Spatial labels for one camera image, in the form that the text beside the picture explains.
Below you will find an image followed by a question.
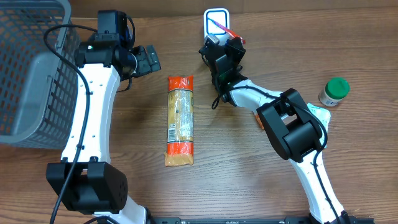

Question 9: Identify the orange tissue packet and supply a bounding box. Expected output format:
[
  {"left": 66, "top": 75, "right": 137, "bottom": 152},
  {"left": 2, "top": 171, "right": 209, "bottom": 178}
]
[{"left": 254, "top": 114, "right": 264, "bottom": 129}]

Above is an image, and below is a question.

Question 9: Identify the white barcode scanner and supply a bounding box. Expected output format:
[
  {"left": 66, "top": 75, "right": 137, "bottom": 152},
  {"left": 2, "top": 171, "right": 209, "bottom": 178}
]
[{"left": 203, "top": 7, "right": 231, "bottom": 46}]

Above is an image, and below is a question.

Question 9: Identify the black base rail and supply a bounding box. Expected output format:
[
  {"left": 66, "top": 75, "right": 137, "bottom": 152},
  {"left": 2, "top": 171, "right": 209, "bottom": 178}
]
[{"left": 149, "top": 215, "right": 376, "bottom": 224}]

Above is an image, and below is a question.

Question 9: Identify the thin red snack stick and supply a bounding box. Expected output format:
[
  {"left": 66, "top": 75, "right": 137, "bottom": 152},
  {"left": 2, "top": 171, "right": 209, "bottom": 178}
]
[{"left": 208, "top": 18, "right": 246, "bottom": 45}]

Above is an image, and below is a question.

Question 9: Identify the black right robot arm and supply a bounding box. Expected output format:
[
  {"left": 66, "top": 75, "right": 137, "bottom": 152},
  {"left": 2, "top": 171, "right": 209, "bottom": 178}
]
[{"left": 199, "top": 34, "right": 351, "bottom": 223}]

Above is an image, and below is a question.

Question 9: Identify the red snack package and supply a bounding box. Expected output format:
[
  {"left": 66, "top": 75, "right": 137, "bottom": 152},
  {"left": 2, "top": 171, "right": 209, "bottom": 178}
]
[{"left": 165, "top": 75, "right": 194, "bottom": 166}]

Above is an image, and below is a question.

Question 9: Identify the green lidded jar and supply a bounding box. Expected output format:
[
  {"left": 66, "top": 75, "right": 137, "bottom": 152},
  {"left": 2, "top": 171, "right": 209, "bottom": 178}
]
[{"left": 318, "top": 77, "right": 350, "bottom": 106}]

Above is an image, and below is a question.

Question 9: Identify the grey plastic mesh basket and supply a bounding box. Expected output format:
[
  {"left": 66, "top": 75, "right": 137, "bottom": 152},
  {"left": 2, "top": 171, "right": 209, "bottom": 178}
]
[{"left": 1, "top": 1, "right": 80, "bottom": 149}]

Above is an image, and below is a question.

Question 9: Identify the teal snack pouch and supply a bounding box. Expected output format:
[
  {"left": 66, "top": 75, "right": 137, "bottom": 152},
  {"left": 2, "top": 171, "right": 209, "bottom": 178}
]
[{"left": 307, "top": 103, "right": 331, "bottom": 130}]

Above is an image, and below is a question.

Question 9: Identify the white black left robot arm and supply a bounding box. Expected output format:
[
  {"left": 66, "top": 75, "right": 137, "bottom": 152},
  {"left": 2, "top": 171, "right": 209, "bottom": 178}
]
[{"left": 46, "top": 10, "right": 161, "bottom": 224}]

